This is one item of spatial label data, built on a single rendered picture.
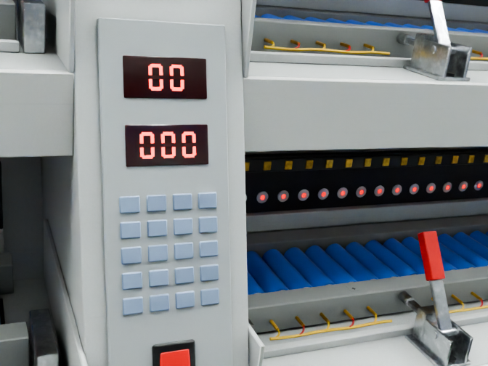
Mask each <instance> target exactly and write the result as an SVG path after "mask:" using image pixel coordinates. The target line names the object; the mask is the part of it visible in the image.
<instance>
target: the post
mask: <svg viewBox="0 0 488 366"><path fill-rule="evenodd" d="M99 17H106V18H118V19H130V20H152V21H164V22H176V23H199V24H211V25H224V26H225V52H226V83H227V146H228V178H229V241H230V272H231V305H232V366H249V342H248V276H247V241H246V207H245V140H244V107H243V40H242V6H241V0H76V29H75V72H74V74H75V82H74V137H73V155H72V156H44V157H41V182H42V201H43V220H44V219H48V222H49V226H50V230H51V232H52V237H53V240H54V245H55V248H56V251H57V255H58V259H59V262H60V266H61V270H62V274H63V277H64V280H65V284H66V288H67V291H68V295H69V299H70V303H71V306H72V309H73V314H74V317H75V320H76V324H77V328H78V332H79V335H80V338H81V343H82V346H83V349H84V354H85V357H86V361H87V365H88V366H108V347H107V304H106V282H105V239H104V217H103V195H102V153H101V131H100V108H99V65H98V44H97V19H98V18H99Z"/></svg>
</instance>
